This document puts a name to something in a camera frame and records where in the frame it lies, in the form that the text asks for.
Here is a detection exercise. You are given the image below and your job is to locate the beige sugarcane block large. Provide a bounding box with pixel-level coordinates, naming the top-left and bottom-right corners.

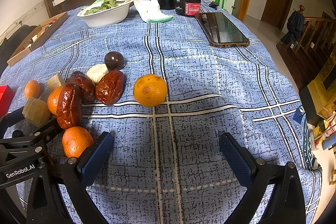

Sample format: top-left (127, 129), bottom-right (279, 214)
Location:
top-left (22, 97), bottom-right (51, 128)

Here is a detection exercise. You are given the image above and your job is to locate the orange mandarin front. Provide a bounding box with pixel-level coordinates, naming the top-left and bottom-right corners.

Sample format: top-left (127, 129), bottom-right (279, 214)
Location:
top-left (62, 126), bottom-right (94, 158)

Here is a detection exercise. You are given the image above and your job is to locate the small orange mandarin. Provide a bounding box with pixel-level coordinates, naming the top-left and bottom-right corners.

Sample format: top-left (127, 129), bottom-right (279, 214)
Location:
top-left (24, 80), bottom-right (41, 99)

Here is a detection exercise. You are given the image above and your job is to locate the red jujube date front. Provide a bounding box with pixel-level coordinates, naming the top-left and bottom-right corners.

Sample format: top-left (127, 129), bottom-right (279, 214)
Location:
top-left (56, 83), bottom-right (82, 130)

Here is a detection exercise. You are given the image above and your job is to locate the beige sugarcane block small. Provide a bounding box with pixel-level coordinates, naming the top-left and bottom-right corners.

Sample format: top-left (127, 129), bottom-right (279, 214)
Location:
top-left (47, 73), bottom-right (65, 92)

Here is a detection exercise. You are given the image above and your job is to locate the white sugarcane chunk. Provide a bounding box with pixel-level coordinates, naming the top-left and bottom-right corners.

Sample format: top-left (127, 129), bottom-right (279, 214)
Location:
top-left (86, 64), bottom-right (109, 84)

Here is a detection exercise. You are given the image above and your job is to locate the dark round plum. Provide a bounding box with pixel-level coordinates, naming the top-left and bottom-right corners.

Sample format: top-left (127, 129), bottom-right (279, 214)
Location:
top-left (104, 51), bottom-right (125, 70)

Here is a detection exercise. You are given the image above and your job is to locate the large orange mandarin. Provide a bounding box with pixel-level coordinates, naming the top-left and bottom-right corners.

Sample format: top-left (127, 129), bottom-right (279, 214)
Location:
top-left (133, 74), bottom-right (167, 107)

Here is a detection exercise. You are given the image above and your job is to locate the red tray box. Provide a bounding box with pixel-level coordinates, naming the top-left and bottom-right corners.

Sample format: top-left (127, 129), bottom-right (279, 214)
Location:
top-left (0, 85), bottom-right (15, 117)

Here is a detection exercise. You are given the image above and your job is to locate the brown cardboard box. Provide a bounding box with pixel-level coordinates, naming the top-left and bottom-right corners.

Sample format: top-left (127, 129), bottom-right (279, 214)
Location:
top-left (7, 12), bottom-right (69, 67)

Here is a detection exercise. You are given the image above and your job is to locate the blue plaid tablecloth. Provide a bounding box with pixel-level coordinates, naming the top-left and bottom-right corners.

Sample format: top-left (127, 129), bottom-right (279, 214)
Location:
top-left (1, 8), bottom-right (322, 223)

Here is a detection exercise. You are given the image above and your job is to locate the white bowl with greens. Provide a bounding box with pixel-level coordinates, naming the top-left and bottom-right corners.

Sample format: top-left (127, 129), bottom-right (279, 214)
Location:
top-left (77, 0), bottom-right (133, 28)

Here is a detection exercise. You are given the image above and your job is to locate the black smartphone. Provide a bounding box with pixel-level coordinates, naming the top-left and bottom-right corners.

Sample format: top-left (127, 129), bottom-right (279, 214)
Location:
top-left (195, 12), bottom-right (249, 48)

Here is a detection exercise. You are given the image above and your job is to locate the white green cloth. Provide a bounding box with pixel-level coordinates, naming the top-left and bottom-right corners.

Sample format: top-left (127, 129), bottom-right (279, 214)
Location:
top-left (132, 0), bottom-right (174, 23)

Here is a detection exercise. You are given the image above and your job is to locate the dark jar red label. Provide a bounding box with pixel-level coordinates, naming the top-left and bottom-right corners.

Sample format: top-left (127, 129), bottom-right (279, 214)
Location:
top-left (175, 0), bottom-right (201, 17)

